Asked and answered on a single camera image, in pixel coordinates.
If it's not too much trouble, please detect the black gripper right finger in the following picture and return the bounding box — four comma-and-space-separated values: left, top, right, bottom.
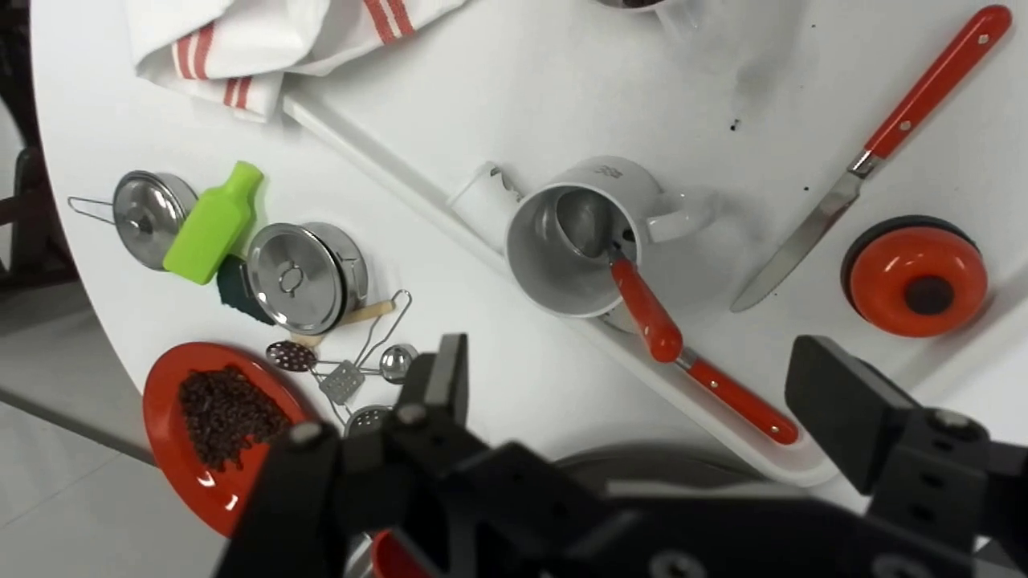
785, 332, 1028, 561

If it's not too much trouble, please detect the white plastic tray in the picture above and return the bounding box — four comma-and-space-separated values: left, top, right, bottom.
279, 0, 1028, 517

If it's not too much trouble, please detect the dark green block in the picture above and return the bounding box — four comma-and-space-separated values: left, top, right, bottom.
214, 255, 275, 327

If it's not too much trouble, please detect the metal ladle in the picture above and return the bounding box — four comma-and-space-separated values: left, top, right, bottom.
242, 220, 372, 339

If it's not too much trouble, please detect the small steel wire utensil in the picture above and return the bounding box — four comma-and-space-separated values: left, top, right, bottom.
316, 287, 418, 410

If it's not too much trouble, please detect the red handled knife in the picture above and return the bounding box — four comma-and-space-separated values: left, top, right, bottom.
731, 3, 1016, 314

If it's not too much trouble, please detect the small steel ladle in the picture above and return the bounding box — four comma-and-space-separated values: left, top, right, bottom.
377, 342, 425, 386

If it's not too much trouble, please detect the grey mug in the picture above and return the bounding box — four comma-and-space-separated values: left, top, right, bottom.
505, 156, 724, 326

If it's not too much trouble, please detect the white red striped towel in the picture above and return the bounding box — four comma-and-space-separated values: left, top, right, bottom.
132, 0, 475, 122

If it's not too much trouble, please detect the red plate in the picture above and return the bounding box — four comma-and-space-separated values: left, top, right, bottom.
143, 339, 325, 541

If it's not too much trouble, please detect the small wooden handled scoop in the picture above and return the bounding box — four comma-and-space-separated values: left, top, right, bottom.
264, 300, 398, 377

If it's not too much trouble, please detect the pile of coffee beans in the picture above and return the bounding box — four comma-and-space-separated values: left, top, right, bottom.
174, 364, 294, 477

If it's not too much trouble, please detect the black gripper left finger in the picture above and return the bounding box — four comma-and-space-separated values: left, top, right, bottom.
220, 332, 475, 578

